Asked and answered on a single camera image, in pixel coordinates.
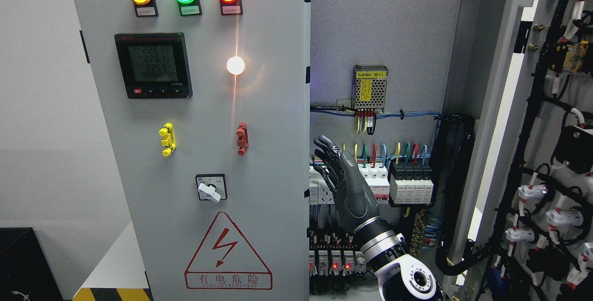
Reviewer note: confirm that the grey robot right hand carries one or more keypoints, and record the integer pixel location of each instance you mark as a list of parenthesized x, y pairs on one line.
[(353, 198)]

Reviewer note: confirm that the grey cabinet door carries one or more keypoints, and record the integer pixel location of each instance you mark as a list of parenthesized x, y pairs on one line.
[(265, 186), (519, 104)]

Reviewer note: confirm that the white red breaker row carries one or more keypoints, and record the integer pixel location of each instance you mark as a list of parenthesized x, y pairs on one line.
[(375, 177)]

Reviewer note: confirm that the relay terminal row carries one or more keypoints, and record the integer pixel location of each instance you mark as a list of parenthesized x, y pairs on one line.
[(333, 252)]

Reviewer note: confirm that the black white surge protector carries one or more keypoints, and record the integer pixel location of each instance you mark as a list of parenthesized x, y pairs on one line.
[(411, 185)]

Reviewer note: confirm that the metal mesh power supply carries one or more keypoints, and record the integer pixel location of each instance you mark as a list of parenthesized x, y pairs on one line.
[(369, 87)]

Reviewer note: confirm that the red electric hazard warning sticker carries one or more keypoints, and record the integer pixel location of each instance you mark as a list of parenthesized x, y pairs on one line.
[(225, 259)]

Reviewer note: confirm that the white glowing lamp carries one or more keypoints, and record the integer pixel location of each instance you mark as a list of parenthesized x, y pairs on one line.
[(236, 65)]

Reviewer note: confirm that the black digital power meter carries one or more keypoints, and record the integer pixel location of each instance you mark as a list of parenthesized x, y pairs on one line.
[(154, 65)]

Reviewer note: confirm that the red terminal post block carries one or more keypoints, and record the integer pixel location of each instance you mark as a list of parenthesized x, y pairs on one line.
[(242, 139)]

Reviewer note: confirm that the yellow terminal post block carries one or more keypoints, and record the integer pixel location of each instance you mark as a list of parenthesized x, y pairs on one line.
[(168, 139)]

